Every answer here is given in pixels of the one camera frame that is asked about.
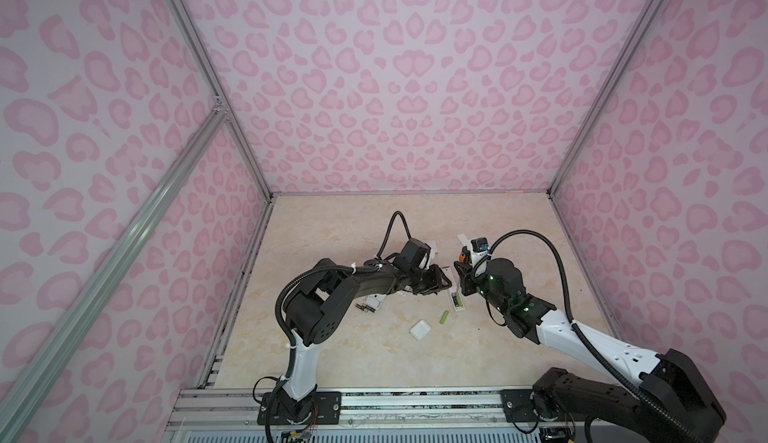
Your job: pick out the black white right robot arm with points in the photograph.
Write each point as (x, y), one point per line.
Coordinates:
(662, 397)

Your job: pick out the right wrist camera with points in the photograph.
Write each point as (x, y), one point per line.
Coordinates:
(478, 248)

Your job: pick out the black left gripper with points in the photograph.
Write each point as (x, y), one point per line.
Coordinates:
(436, 281)

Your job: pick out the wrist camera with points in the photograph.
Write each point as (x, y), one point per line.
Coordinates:
(415, 255)
(478, 248)

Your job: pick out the aluminium corner frame post right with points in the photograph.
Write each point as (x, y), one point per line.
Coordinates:
(647, 17)

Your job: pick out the long white slim cover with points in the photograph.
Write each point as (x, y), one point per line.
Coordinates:
(465, 241)

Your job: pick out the white air conditioner remote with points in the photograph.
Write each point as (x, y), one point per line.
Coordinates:
(375, 300)

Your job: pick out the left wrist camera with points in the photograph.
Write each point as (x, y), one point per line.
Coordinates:
(415, 255)

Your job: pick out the aluminium corner frame post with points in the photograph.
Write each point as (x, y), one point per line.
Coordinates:
(647, 17)
(182, 16)

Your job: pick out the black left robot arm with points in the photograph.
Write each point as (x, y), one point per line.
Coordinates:
(312, 306)

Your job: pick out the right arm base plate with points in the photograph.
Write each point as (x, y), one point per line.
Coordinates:
(519, 407)

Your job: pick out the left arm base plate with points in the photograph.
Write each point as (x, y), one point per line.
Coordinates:
(318, 407)

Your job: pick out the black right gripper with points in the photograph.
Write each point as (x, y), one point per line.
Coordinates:
(467, 275)

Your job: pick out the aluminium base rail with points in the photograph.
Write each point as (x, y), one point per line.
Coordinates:
(431, 414)

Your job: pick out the aluminium corner frame post left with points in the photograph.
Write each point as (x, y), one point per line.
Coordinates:
(182, 16)

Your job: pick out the slim white remote with display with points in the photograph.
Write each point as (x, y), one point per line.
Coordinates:
(457, 301)

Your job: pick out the aluminium diagonal frame bar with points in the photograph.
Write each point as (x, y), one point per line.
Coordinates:
(39, 376)

